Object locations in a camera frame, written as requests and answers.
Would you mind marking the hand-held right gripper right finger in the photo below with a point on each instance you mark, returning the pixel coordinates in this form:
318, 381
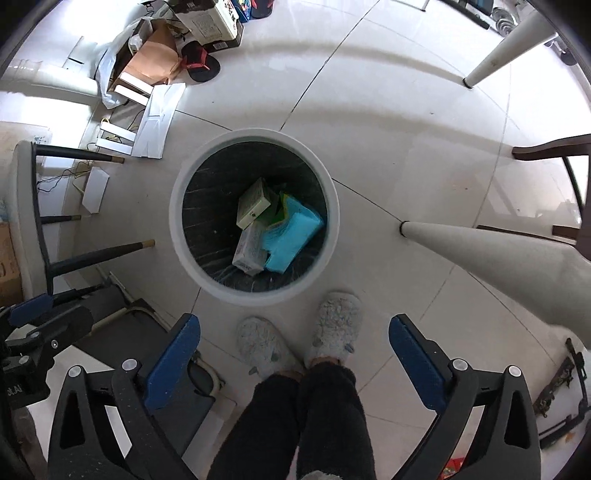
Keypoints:
415, 364

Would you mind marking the red and black slippers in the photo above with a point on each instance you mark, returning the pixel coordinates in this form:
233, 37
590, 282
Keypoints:
201, 62

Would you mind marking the grey chair with black legs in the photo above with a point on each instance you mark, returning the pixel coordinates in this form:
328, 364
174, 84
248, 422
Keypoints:
27, 207

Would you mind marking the black office chair base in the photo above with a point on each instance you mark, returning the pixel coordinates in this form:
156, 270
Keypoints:
563, 48

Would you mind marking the white printed cardboard box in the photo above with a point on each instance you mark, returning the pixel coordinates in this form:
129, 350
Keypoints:
210, 21

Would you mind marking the person's dark fleece pants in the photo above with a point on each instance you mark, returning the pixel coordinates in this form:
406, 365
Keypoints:
295, 424

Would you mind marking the large folded white cardboard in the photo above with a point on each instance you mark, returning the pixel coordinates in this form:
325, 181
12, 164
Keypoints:
157, 120

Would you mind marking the cream and green carton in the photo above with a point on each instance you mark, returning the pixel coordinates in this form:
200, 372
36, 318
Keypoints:
253, 203

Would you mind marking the white printed carton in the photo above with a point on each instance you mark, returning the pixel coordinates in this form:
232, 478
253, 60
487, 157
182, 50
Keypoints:
248, 254

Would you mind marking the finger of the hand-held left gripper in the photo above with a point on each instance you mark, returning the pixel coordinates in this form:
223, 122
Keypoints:
32, 308
64, 325

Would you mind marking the brown paper bag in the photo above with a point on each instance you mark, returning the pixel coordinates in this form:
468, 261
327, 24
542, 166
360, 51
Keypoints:
154, 57

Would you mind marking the white cardboard strip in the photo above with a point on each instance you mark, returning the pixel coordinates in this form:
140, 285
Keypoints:
131, 93
115, 144

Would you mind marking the dark metal bracket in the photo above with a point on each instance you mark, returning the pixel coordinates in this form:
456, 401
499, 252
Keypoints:
561, 369

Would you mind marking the green packet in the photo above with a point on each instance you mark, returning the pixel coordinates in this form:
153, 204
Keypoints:
276, 212

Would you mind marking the dark grey flat case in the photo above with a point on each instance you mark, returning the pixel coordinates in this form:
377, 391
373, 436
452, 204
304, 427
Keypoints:
184, 415

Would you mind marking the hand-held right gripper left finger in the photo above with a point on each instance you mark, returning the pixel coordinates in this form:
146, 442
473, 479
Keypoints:
173, 364

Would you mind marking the light blue soft packet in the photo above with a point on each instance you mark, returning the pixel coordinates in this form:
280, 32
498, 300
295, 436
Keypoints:
293, 235

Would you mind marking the white round trash bin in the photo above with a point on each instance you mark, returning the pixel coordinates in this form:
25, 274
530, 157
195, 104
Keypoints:
184, 258

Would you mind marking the white envelope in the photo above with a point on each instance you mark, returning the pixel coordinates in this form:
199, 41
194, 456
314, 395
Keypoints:
95, 190

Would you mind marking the fluffy grey slipper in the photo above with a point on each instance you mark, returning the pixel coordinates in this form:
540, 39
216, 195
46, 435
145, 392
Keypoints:
263, 341
334, 327

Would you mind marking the dark wooden chair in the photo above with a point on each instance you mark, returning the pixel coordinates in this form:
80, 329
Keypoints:
554, 147

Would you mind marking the white plastic bag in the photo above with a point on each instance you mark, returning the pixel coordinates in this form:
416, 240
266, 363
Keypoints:
107, 69

